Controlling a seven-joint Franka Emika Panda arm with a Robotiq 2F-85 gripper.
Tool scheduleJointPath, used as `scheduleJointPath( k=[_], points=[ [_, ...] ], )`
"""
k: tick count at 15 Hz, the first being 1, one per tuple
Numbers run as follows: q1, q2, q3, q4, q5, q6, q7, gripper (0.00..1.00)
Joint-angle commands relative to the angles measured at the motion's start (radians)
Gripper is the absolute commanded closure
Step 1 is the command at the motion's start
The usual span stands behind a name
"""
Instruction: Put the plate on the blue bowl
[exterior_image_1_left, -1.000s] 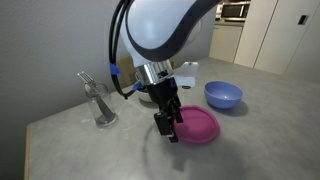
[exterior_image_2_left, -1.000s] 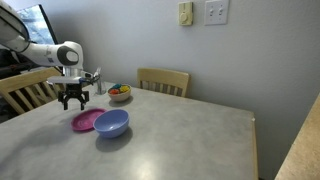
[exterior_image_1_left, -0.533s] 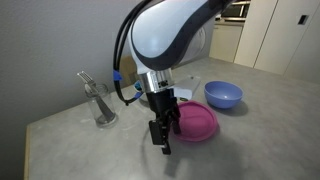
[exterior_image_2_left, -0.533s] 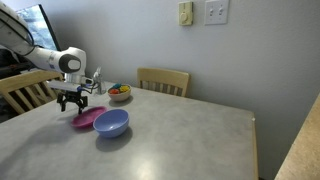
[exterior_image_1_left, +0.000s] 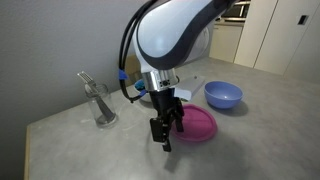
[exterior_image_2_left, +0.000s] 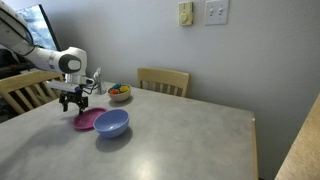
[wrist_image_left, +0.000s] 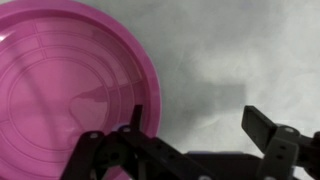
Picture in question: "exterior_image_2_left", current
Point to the beige wall thermostat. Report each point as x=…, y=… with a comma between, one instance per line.
x=185, y=13

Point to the pink round plastic plate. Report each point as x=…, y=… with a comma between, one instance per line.
x=87, y=119

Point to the red toy piece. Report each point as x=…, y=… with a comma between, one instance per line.
x=114, y=91

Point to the white ceramic bowl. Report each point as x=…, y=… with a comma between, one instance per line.
x=120, y=96

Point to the white light switch plate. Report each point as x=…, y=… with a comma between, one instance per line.
x=216, y=12

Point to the grey wrist camera bar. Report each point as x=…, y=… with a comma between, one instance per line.
x=63, y=86

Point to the blue plastic bowl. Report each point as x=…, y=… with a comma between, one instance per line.
x=111, y=126

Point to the black framed window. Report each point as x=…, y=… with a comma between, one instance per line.
x=38, y=30

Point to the clear glass jar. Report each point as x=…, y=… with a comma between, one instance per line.
x=100, y=87

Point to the beige speckled countertop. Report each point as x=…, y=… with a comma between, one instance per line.
x=301, y=150

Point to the yellow toy piece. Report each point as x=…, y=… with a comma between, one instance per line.
x=124, y=89

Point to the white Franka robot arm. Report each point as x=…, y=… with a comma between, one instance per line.
x=40, y=56

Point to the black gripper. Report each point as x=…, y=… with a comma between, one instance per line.
x=74, y=97

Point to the light wooden slatted chair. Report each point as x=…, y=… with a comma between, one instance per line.
x=23, y=90
x=163, y=78

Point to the blue toy piece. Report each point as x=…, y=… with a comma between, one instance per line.
x=117, y=86

